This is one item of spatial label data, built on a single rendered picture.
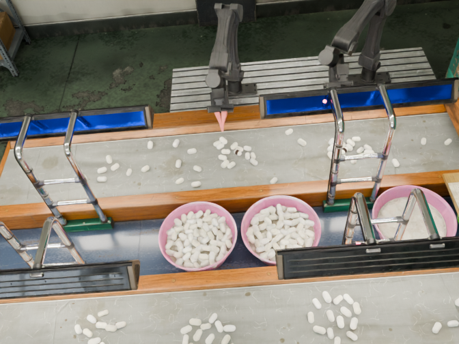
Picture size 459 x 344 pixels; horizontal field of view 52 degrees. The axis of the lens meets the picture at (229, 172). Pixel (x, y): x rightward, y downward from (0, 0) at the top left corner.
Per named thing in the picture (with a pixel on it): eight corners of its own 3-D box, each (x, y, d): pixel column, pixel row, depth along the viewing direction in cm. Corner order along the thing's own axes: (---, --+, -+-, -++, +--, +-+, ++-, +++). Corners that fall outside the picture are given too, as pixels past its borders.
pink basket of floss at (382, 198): (352, 234, 164) (356, 219, 157) (396, 188, 175) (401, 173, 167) (421, 282, 151) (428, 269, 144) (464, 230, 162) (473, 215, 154)
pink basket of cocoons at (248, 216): (230, 226, 170) (228, 212, 163) (296, 199, 175) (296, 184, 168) (263, 289, 154) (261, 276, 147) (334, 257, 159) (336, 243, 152)
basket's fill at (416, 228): (368, 207, 170) (371, 197, 166) (432, 202, 169) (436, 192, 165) (383, 263, 156) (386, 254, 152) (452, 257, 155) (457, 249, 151)
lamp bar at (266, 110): (258, 103, 157) (257, 87, 151) (448, 87, 154) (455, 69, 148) (260, 120, 152) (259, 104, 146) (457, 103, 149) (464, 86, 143)
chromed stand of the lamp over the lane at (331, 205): (315, 172, 183) (323, 84, 148) (367, 168, 182) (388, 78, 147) (323, 213, 171) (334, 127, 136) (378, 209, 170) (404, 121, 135)
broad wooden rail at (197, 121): (32, 153, 215) (14, 124, 201) (434, 119, 207) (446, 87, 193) (26, 173, 208) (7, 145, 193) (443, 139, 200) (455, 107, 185)
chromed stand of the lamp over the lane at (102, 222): (70, 192, 187) (21, 110, 152) (119, 188, 186) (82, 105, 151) (60, 233, 175) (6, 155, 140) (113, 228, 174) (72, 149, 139)
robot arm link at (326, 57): (332, 69, 168) (348, 37, 164) (313, 60, 172) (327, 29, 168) (344, 73, 178) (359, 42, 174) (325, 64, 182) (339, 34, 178)
